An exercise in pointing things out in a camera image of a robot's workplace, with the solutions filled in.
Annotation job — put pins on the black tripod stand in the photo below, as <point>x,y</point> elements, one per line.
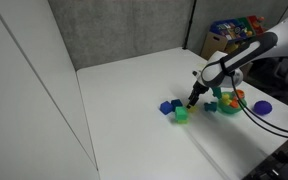
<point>190,23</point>

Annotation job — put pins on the orange toy figure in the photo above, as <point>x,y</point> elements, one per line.
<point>234,104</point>

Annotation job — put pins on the yellow toy figure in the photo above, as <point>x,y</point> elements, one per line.
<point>225,99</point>

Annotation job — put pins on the blue cube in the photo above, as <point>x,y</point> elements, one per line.
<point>176,103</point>
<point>165,107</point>

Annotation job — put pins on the red toy bin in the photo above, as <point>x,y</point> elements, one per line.
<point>254,21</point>

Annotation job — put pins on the dark office chair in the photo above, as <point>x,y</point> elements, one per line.
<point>285,75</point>

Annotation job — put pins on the green bowl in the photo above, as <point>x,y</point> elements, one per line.
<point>229,110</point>

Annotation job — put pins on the green toy bin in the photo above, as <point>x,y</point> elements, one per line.
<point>243,25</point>

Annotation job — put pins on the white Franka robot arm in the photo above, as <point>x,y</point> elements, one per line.
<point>250,53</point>

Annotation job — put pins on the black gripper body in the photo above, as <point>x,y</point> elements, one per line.
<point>199,90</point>

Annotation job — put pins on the purple lid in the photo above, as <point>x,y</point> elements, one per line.
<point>262,107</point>

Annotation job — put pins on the teal toy figure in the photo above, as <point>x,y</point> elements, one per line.
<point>210,106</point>

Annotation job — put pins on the cardboard box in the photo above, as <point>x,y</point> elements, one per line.
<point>212,45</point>

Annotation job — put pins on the blue toy bin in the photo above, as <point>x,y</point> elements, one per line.
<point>224,28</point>

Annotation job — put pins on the green cube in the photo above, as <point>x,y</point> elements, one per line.
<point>181,113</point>

